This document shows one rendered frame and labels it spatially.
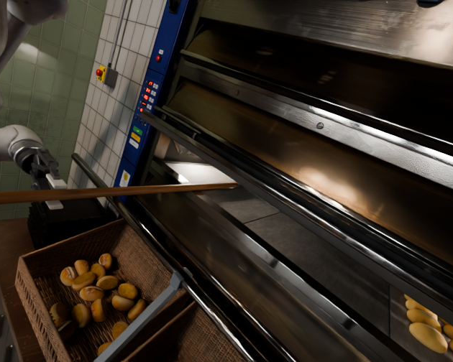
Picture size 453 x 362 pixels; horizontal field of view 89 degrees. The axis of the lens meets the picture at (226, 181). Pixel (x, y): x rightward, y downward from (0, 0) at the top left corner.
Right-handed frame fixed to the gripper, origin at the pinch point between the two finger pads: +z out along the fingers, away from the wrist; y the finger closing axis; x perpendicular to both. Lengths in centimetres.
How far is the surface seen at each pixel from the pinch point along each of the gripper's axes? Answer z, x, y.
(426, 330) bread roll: 96, -69, -2
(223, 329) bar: 54, -16, 3
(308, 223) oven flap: 54, -38, -20
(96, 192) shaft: 1.4, -10.3, -0.2
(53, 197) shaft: 1.6, 0.8, 0.5
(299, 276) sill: 58, -54, 2
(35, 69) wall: -122, -24, -13
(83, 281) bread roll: -12, -22, 55
